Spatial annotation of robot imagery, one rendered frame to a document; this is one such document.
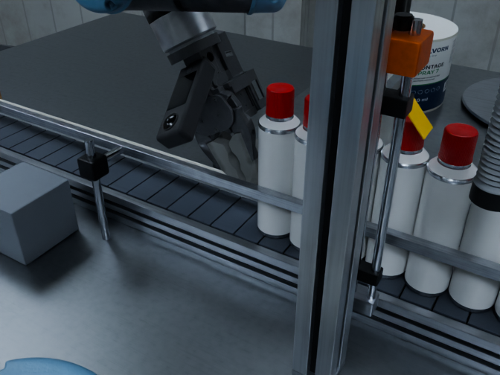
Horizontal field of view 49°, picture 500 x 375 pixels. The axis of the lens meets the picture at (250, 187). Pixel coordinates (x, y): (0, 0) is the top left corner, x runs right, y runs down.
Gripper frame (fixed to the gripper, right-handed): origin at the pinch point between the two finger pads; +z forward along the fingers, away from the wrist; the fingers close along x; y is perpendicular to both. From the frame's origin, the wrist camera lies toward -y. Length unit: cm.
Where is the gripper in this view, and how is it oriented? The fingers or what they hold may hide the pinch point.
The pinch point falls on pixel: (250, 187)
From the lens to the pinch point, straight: 73.0
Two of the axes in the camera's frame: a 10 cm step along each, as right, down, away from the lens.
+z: 4.3, 8.7, 2.5
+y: 5.2, -4.6, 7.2
